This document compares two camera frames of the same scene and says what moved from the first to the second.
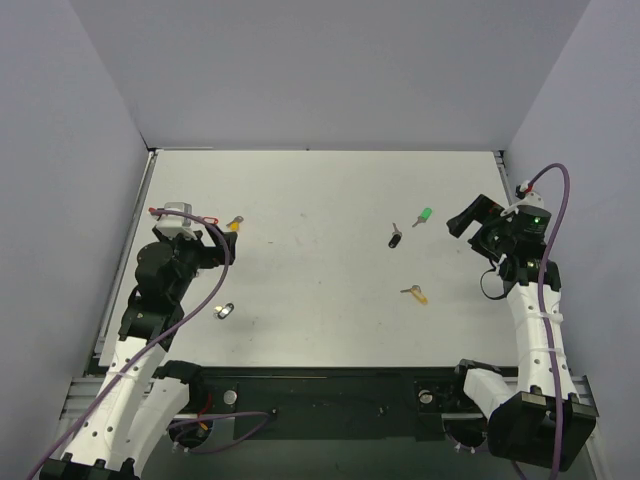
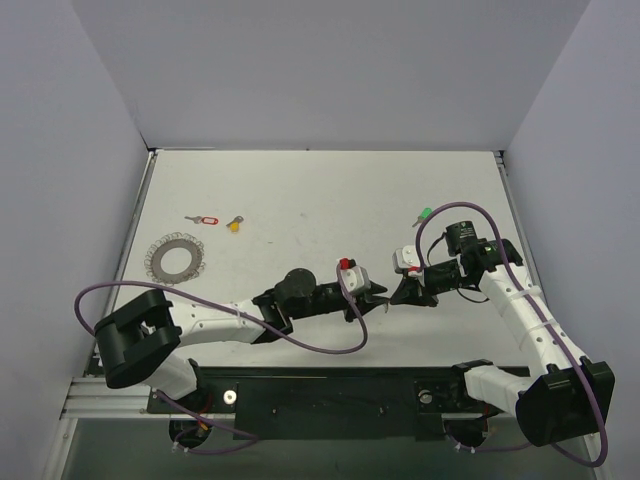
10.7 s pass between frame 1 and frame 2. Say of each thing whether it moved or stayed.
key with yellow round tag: stayed
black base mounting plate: stayed
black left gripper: moved
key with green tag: stayed
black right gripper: moved
